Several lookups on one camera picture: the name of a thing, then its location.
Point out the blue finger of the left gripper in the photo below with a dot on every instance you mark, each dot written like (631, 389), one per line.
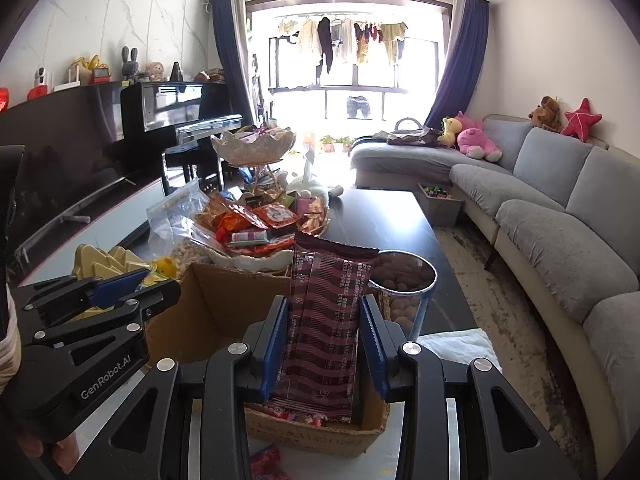
(67, 296)

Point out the right blue curtain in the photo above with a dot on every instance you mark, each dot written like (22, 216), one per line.
(464, 61)

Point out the person's left hand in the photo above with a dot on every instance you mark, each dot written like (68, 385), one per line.
(65, 453)

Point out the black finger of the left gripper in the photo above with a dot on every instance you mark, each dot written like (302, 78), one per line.
(95, 325)

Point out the yellow plush toy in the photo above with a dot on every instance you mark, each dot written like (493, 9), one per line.
(451, 127)

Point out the brown lion plush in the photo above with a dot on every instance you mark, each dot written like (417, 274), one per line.
(547, 115)

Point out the gold lid snack container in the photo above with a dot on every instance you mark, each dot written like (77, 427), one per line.
(94, 262)

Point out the white tiered snack tray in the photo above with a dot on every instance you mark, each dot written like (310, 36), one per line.
(253, 229)

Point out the grey rabbit figurine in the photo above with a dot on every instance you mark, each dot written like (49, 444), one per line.
(130, 65)

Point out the brown cardboard box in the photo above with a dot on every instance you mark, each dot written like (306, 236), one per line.
(215, 309)

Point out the black television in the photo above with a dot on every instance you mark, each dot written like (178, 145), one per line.
(76, 161)

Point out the handbag on sofa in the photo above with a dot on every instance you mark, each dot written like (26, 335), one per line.
(410, 132)

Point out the grey curved sofa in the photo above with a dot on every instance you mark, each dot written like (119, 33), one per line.
(560, 214)

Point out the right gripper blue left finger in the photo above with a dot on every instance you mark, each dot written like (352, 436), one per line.
(148, 436)

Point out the red crinkled snack bag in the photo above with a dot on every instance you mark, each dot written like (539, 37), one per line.
(266, 464)

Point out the pink plush toy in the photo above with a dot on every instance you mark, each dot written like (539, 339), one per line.
(473, 142)

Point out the red heart balloon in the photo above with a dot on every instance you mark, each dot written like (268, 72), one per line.
(4, 99)

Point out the clear plastic snack bag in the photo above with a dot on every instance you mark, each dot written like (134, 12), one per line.
(173, 231)

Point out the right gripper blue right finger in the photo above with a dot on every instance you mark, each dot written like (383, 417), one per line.
(455, 414)

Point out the clear tall nut jar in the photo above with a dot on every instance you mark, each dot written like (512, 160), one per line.
(403, 284)

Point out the maroon striped snack packet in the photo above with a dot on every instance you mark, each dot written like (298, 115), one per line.
(319, 368)

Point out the blue curtain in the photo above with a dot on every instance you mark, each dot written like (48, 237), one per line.
(464, 61)
(229, 27)

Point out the grey toy storage bin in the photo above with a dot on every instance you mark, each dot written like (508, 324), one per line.
(439, 205)

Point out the black upright piano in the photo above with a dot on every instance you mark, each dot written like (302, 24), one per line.
(173, 125)

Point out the white red security camera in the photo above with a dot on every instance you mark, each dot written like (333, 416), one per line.
(41, 84)

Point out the left blue curtain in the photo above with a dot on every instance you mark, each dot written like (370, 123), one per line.
(229, 27)

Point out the red star pillow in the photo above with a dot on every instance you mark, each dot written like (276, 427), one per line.
(580, 121)

